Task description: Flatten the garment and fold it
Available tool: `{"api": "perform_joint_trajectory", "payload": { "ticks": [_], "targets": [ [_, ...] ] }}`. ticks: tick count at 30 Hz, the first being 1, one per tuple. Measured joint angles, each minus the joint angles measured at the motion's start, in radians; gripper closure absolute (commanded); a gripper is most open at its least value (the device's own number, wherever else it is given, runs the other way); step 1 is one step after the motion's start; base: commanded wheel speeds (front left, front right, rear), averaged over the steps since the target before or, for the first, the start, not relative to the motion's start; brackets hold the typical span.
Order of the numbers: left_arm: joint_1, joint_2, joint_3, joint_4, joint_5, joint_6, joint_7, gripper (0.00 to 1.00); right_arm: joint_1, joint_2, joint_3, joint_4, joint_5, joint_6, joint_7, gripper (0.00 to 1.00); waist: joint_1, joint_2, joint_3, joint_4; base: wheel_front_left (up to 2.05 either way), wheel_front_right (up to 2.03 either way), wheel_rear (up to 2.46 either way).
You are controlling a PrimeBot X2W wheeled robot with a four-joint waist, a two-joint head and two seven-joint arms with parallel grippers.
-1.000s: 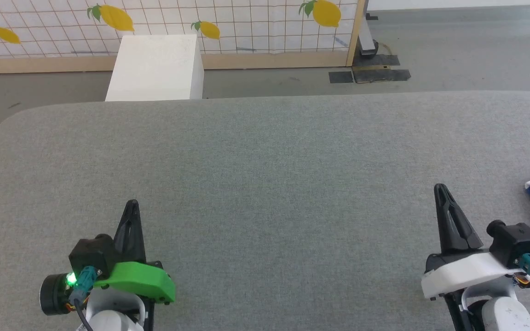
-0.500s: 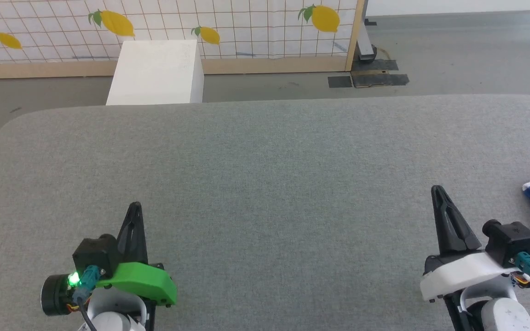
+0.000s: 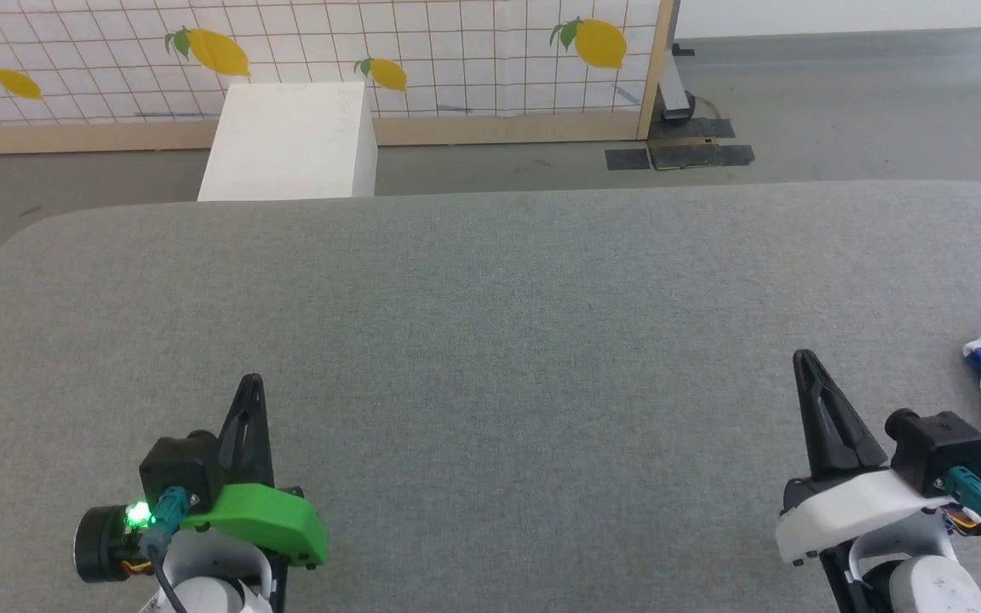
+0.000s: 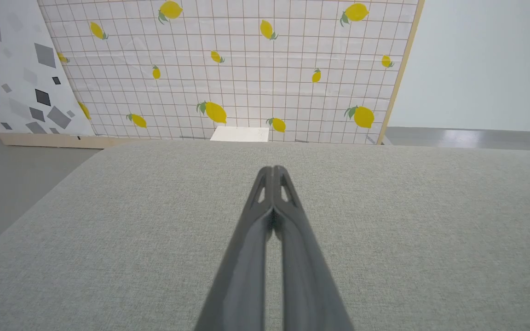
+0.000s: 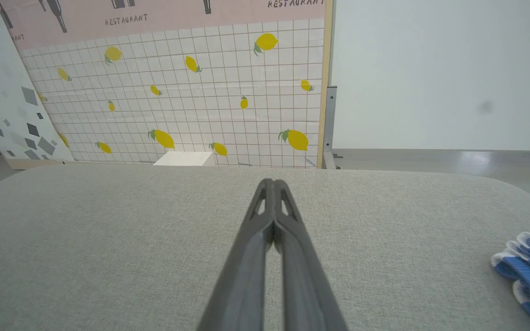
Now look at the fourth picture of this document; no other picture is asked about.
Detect grey terrazzo pattern panel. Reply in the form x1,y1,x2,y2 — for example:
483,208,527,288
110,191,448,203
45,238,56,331
0,0,95,137

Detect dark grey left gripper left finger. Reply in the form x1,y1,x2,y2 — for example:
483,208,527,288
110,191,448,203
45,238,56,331
194,166,275,331

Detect lemon print grid panel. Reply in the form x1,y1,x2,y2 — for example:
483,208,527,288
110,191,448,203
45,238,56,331
0,0,426,149

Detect light grey fabric sofa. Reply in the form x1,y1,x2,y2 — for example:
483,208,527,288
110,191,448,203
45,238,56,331
0,139,530,331

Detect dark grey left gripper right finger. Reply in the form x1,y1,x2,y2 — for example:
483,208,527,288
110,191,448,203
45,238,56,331
272,165,354,331

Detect small white box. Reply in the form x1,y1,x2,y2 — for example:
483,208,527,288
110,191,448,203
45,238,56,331
210,126,270,143

